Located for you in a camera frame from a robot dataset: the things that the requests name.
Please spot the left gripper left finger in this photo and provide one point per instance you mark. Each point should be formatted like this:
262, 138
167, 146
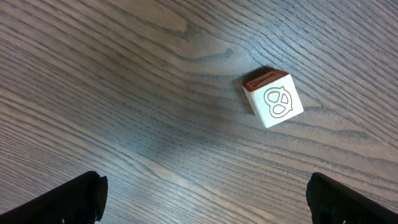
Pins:
80, 200

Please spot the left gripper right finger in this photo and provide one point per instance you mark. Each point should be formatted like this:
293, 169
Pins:
332, 202

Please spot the white block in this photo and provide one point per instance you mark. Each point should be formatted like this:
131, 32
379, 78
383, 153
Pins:
273, 97

